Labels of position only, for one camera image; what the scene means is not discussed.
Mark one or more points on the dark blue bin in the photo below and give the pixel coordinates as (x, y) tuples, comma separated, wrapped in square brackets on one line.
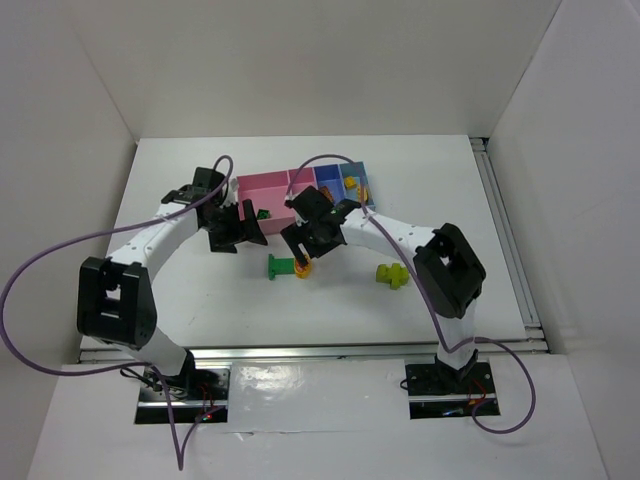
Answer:
[(331, 176)]

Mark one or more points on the aluminium side rail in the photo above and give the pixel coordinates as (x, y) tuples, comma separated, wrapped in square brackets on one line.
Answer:
[(519, 281)]

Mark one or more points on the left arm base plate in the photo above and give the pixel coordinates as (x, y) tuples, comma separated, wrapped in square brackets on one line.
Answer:
[(208, 397)]

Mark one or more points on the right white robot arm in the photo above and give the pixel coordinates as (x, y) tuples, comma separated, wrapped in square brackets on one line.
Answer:
[(444, 267)]

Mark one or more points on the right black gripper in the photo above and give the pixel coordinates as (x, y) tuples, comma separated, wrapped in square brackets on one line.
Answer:
[(310, 235)]

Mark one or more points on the brown orange lego brick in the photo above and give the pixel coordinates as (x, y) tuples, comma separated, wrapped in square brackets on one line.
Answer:
[(327, 193)]

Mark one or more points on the aluminium front rail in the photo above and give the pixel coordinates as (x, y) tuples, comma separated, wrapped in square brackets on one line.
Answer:
[(528, 346)]

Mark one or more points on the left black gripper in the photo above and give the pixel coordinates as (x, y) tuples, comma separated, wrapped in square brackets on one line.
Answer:
[(230, 229)]

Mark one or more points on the green lego stem piece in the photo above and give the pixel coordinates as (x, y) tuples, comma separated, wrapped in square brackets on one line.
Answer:
[(279, 266)]

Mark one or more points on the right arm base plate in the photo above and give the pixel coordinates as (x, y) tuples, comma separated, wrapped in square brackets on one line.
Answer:
[(430, 398)]

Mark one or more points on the yellow lego brick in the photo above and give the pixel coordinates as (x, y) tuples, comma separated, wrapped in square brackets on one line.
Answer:
[(350, 183), (362, 194)]

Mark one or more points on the orange flower lego piece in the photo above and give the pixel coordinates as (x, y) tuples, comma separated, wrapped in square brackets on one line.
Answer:
[(302, 271)]

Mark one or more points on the large pink bin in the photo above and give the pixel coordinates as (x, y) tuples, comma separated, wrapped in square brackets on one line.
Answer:
[(267, 192)]

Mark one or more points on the lime green lego cluster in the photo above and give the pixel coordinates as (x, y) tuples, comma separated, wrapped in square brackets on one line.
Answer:
[(394, 275)]

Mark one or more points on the light blue bin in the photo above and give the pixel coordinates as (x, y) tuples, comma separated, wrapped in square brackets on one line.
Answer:
[(357, 170)]

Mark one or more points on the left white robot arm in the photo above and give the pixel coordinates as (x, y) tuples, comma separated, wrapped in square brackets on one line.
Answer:
[(116, 304)]

